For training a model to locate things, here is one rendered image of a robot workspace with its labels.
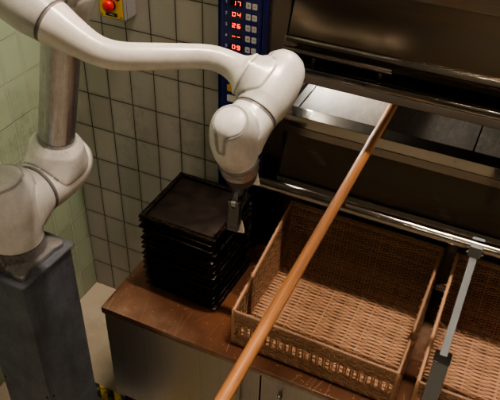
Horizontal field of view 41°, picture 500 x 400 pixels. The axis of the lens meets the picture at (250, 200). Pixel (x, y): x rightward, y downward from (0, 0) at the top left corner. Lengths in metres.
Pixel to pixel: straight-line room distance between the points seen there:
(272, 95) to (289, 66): 0.08
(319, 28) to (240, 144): 0.81
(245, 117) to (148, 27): 1.09
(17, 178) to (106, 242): 1.31
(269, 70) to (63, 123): 0.67
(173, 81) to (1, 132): 0.62
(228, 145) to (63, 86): 0.60
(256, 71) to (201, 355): 1.17
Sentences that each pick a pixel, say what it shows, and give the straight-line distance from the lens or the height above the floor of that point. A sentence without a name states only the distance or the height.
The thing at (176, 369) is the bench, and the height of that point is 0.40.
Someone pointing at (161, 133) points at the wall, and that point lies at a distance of 2.56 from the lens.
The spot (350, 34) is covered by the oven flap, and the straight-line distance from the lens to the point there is 2.05.
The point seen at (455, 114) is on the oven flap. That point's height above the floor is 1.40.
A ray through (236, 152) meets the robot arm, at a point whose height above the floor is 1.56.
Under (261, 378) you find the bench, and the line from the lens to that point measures 2.26.
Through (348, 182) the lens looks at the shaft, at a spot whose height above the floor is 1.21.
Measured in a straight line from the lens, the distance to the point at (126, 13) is 2.33.
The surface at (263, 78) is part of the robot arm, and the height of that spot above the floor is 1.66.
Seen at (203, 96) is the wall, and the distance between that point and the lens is 2.38.
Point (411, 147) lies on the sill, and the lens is 2.17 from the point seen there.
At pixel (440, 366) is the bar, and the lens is 1.84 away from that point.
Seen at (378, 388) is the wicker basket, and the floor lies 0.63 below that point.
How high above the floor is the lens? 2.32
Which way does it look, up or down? 38 degrees down
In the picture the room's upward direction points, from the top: 2 degrees clockwise
